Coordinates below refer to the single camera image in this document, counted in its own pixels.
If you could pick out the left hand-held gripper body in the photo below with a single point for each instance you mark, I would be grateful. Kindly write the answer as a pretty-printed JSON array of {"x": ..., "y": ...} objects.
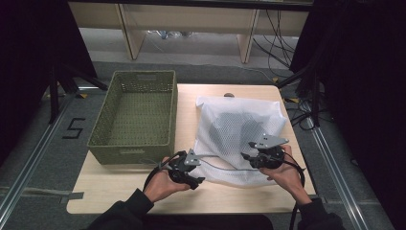
[{"x": 182, "y": 167}]

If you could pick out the person's left hand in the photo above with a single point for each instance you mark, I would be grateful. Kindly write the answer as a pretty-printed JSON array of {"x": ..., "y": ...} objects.
[{"x": 161, "y": 185}]

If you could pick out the black cloth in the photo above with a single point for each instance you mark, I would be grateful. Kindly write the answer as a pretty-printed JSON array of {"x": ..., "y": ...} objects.
[{"x": 233, "y": 127}]

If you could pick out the person's dark clothing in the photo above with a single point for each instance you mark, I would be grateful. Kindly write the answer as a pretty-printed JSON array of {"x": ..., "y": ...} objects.
[{"x": 207, "y": 222}]

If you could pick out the white mesh laundry bag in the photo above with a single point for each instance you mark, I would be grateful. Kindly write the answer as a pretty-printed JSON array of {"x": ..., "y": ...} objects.
[{"x": 210, "y": 108}]

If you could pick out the metal floor rail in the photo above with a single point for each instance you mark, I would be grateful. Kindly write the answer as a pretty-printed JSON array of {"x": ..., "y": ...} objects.
[
  {"x": 335, "y": 179},
  {"x": 35, "y": 153}
]

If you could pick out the green woven basket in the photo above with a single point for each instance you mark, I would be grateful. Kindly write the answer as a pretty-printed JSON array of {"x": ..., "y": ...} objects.
[{"x": 140, "y": 108}]

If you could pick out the light wooden desk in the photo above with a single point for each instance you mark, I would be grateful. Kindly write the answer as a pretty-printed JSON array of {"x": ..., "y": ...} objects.
[{"x": 191, "y": 19}]

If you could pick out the person's right hand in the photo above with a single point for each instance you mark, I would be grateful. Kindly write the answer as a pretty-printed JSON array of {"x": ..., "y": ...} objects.
[{"x": 288, "y": 174}]

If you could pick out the black curtain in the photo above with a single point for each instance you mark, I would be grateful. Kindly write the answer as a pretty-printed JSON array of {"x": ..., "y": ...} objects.
[
  {"x": 367, "y": 80},
  {"x": 28, "y": 64}
]

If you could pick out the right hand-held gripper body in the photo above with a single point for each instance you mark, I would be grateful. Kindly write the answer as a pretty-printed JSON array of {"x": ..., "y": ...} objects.
[{"x": 269, "y": 156}]

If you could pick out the black metal stand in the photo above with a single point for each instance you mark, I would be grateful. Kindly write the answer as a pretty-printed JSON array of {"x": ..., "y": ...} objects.
[
  {"x": 54, "y": 96},
  {"x": 314, "y": 96}
]

